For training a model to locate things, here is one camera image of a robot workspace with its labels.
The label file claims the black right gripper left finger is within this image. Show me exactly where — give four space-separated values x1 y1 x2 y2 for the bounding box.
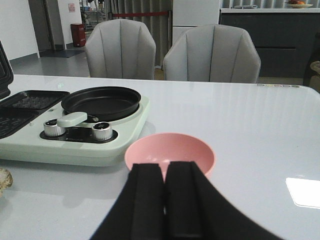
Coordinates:
90 163 164 240

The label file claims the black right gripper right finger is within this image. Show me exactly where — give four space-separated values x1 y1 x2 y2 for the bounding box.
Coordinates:
165 161 279 240

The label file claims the pink plastic bowl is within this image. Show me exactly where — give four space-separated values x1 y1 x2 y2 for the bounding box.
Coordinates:
124 132 216 178

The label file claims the mint green breakfast maker base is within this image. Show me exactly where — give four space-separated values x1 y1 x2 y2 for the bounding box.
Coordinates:
0 90 150 167

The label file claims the right silver control knob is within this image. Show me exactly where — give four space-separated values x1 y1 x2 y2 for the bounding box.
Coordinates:
91 121 113 142

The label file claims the silver control knob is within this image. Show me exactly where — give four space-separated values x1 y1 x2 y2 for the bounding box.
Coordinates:
91 121 113 142
43 118 66 137

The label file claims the black round frying pan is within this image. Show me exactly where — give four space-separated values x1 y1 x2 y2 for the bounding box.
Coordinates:
57 86 142 128

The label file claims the left silver control knob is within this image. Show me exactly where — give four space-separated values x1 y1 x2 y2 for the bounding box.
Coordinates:
43 118 66 137

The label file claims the right grey upholstered chair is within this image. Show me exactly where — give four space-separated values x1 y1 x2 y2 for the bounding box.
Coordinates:
163 24 261 84

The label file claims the grey upholstered chair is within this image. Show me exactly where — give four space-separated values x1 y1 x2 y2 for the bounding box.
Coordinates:
163 24 261 84
84 19 156 80

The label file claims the left grey upholstered chair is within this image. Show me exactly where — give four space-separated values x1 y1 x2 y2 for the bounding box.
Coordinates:
84 19 156 80

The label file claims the olive cushion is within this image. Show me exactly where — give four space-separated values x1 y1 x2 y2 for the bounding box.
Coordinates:
310 60 320 76

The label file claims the red trash bin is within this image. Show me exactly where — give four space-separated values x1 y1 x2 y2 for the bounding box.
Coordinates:
70 23 86 47

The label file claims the dark grey counter cabinet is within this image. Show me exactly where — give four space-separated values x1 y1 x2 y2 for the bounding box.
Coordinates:
220 9 320 78

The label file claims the white refrigerator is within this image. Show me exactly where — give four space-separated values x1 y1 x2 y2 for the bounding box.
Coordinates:
172 0 221 43

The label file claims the red barrier belt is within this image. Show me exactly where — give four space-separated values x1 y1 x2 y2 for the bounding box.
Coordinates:
111 11 170 18

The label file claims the fruit plate on counter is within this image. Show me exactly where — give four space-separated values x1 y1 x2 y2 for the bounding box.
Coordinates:
285 0 313 9

